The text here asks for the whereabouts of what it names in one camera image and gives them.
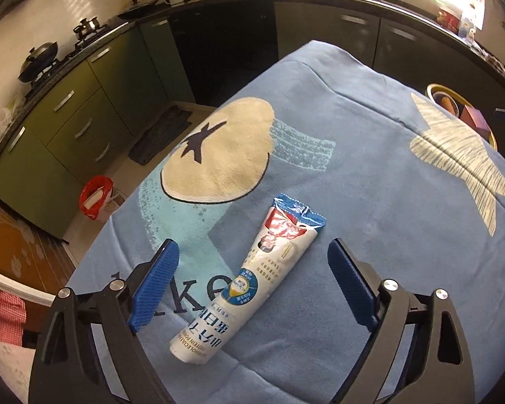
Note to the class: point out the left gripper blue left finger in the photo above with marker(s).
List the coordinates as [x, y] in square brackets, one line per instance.
[148, 283]

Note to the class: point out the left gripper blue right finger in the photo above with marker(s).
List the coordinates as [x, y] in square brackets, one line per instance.
[353, 278]

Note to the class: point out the purple cardboard box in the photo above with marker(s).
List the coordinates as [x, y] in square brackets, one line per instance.
[475, 120]

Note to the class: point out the orange foam net sleeve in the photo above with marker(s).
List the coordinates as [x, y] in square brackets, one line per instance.
[450, 105]

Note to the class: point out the white tube package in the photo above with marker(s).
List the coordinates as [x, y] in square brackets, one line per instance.
[287, 230]

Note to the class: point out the yellow rimmed trash bin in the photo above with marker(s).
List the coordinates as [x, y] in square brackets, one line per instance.
[462, 109]

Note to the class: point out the red floor bin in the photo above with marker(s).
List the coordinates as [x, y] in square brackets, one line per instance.
[95, 196]

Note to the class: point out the blue patterned tablecloth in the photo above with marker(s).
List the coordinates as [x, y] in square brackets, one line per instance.
[318, 147]

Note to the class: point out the purple checked apron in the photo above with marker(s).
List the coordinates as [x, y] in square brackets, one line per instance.
[12, 318]

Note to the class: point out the green lower cabinets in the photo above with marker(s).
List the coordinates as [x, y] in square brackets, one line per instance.
[85, 114]

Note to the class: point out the dark floor mat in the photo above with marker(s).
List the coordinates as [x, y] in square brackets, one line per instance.
[158, 137]

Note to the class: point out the black wok with lid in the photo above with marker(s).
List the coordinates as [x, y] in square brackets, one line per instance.
[39, 58]

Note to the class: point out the small steel pot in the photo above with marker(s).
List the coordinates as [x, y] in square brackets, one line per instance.
[86, 27]

